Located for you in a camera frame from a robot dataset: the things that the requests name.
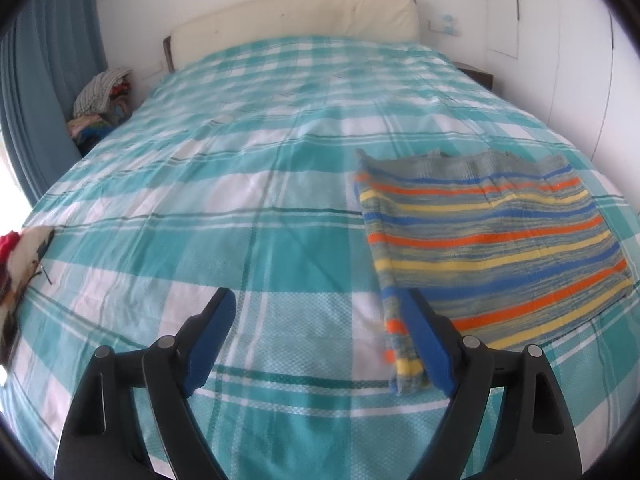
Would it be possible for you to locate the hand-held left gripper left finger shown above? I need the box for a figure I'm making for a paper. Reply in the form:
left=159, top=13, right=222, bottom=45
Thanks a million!
left=53, top=287, right=237, bottom=480

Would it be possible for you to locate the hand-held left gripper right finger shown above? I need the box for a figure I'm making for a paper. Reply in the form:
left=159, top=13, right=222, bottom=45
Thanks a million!
left=406, top=288, right=582, bottom=480

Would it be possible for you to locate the striped knit sweater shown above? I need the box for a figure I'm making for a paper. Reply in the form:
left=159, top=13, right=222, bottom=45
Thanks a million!
left=353, top=148, right=636, bottom=397

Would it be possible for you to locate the pile of clothes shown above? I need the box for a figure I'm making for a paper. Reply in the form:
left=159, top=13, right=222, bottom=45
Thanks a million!
left=67, top=67, right=135, bottom=144

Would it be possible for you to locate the bed with teal plaid sheet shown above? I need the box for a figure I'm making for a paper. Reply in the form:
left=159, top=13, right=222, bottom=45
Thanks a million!
left=0, top=35, right=640, bottom=480

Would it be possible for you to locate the red and cream cloth bundle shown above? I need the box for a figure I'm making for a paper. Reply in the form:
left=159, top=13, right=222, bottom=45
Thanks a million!
left=0, top=226, right=57, bottom=366

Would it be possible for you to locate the dark wooden nightstand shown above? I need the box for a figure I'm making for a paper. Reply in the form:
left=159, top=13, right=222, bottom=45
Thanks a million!
left=453, top=62, right=495, bottom=91

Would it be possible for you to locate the blue curtain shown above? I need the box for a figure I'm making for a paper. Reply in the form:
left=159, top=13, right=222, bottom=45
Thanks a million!
left=0, top=0, right=110, bottom=205

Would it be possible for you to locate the cream padded headboard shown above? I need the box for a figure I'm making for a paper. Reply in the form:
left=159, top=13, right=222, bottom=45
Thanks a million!
left=162, top=0, right=420, bottom=72

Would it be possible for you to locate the white wardrobe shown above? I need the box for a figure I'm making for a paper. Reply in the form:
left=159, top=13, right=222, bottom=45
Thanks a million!
left=481, top=0, right=640, bottom=161

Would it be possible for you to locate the wall outlet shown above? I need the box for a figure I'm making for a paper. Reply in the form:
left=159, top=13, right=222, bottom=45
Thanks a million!
left=428, top=12, right=460, bottom=36

